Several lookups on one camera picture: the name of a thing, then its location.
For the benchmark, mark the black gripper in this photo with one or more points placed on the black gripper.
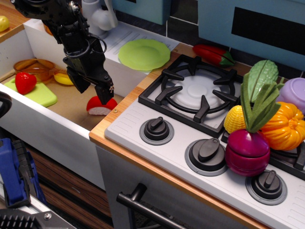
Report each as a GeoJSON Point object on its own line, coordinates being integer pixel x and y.
{"type": "Point", "coordinates": [84, 57]}

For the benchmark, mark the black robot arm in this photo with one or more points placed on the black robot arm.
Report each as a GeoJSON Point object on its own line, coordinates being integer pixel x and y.
{"type": "Point", "coordinates": [60, 16]}

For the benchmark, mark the light green plastic plate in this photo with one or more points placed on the light green plastic plate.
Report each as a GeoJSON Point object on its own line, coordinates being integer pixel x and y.
{"type": "Point", "coordinates": [144, 54]}

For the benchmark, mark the yellow toy lemon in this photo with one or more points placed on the yellow toy lemon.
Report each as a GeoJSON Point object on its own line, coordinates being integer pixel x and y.
{"type": "Point", "coordinates": [62, 78]}

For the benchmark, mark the light green cutting board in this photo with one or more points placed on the light green cutting board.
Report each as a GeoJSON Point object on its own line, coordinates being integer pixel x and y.
{"type": "Point", "coordinates": [41, 94]}

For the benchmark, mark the white toy sink basin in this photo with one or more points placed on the white toy sink basin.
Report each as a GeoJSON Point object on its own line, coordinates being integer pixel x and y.
{"type": "Point", "coordinates": [61, 131]}

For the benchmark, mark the orange transparent toy pot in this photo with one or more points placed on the orange transparent toy pot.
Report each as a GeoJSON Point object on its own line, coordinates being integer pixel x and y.
{"type": "Point", "coordinates": [42, 69]}

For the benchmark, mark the red toy strawberry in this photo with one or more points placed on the red toy strawberry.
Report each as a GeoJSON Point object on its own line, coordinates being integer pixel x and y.
{"type": "Point", "coordinates": [25, 82]}

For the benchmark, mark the white toy faucet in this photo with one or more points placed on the white toy faucet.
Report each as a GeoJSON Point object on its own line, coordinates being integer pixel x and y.
{"type": "Point", "coordinates": [100, 21]}

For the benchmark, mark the black left stove knob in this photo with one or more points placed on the black left stove knob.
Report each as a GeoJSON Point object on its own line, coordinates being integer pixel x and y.
{"type": "Point", "coordinates": [156, 131]}

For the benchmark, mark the black stove knob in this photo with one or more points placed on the black stove knob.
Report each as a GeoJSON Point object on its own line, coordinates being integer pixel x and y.
{"type": "Point", "coordinates": [267, 188]}
{"type": "Point", "coordinates": [156, 131]}
{"type": "Point", "coordinates": [206, 157]}

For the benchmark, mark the black stove burner grate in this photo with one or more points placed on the black stove burner grate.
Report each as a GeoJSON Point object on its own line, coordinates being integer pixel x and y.
{"type": "Point", "coordinates": [194, 93]}

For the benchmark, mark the yellow toy potato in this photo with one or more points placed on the yellow toy potato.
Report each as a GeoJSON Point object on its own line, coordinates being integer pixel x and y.
{"type": "Point", "coordinates": [4, 23]}

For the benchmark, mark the blue clamp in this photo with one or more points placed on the blue clamp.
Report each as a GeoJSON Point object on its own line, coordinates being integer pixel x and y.
{"type": "Point", "coordinates": [19, 174]}

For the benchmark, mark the black middle stove knob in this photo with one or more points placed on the black middle stove knob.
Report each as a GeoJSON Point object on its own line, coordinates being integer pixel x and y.
{"type": "Point", "coordinates": [206, 157]}

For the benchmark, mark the red toy chili pepper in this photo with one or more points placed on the red toy chili pepper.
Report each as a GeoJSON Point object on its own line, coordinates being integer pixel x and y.
{"type": "Point", "coordinates": [214, 55]}

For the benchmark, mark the yellow toy corn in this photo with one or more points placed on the yellow toy corn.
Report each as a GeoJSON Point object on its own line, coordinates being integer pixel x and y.
{"type": "Point", "coordinates": [235, 119]}

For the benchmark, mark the purple toy beet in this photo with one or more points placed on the purple toy beet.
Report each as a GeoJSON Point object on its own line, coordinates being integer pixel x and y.
{"type": "Point", "coordinates": [248, 152]}

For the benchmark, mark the green toy leafy vegetable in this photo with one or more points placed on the green toy leafy vegetable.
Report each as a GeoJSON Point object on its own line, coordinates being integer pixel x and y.
{"type": "Point", "coordinates": [264, 71]}

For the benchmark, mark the orange toy pumpkin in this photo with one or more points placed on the orange toy pumpkin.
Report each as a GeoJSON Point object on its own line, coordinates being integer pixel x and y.
{"type": "Point", "coordinates": [286, 129]}

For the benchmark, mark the lavender plastic bowl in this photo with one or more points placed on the lavender plastic bowl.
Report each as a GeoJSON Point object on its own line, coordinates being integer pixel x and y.
{"type": "Point", "coordinates": [293, 92]}

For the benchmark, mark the black right stove knob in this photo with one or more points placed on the black right stove knob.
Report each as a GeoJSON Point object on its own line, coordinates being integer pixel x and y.
{"type": "Point", "coordinates": [267, 188]}

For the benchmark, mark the grey toy stove top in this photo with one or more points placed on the grey toy stove top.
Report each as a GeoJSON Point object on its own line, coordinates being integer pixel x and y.
{"type": "Point", "coordinates": [228, 187]}

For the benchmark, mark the black oven door handle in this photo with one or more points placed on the black oven door handle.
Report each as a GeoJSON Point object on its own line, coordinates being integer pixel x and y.
{"type": "Point", "coordinates": [132, 202]}

